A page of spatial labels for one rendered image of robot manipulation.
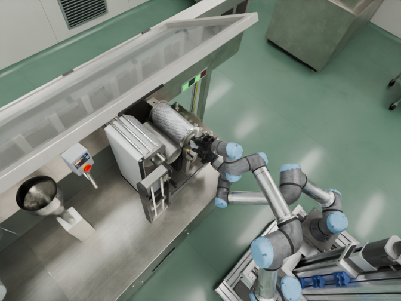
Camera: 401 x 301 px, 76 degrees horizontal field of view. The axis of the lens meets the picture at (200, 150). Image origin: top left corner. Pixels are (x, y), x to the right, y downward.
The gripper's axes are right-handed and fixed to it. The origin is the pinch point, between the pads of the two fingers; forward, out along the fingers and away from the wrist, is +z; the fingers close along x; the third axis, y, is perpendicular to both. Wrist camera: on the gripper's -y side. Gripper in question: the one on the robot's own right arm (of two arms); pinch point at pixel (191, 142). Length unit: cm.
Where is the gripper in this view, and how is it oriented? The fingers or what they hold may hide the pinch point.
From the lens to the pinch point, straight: 163.6
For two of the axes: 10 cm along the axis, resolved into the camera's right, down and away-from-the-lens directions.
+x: -6.8, 6.0, -4.2
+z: -7.3, -6.3, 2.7
